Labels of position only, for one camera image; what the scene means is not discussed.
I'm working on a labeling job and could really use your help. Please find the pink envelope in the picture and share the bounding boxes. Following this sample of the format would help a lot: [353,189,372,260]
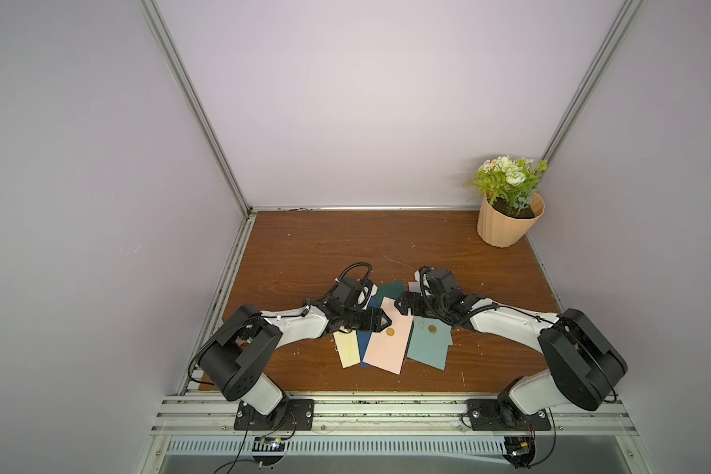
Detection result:
[363,297,414,374]

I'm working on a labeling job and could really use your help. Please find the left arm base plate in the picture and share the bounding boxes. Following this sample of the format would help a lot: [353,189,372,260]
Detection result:
[233,399,315,432]

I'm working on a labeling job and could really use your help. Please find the left circuit board with wires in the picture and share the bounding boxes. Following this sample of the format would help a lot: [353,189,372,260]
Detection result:
[212,414,297,474]

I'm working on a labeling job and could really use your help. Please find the cream yellow envelope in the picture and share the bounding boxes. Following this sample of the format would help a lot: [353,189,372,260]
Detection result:
[334,331,361,369]

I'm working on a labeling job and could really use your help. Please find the green plant white flowers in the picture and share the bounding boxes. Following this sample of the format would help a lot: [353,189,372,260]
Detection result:
[464,155,548,219]

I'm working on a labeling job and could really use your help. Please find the right circuit board with wires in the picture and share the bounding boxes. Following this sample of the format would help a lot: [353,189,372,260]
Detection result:
[503,408,557,470]

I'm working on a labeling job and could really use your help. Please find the white vented cable duct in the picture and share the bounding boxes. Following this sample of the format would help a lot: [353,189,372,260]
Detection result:
[166,436,506,456]

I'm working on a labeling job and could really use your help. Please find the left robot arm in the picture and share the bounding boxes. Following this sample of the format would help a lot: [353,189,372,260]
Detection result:
[187,262,392,430]

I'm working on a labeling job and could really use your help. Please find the navy blue envelope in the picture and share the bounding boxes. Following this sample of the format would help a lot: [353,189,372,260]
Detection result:
[357,331,371,367]

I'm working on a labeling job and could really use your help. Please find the circuit board with wires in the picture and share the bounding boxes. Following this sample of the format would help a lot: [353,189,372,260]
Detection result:
[503,408,557,470]
[212,414,297,474]

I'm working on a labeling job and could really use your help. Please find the dark green envelope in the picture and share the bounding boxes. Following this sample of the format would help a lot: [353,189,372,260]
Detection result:
[371,280,406,307]

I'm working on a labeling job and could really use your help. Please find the ribbed terracotta plant pot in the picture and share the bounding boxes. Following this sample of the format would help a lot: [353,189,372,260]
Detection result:
[477,193,545,248]

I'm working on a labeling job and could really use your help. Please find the aluminium front rail frame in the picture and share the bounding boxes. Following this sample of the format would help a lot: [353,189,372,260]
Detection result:
[150,391,637,436]

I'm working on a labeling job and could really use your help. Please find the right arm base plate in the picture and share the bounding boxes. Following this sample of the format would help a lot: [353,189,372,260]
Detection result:
[461,399,552,432]

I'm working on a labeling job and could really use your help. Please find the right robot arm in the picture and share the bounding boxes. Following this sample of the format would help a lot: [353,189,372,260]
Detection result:
[393,267,628,431]

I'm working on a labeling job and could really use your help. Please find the teal envelope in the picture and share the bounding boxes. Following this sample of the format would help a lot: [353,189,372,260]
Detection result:
[407,316,452,371]

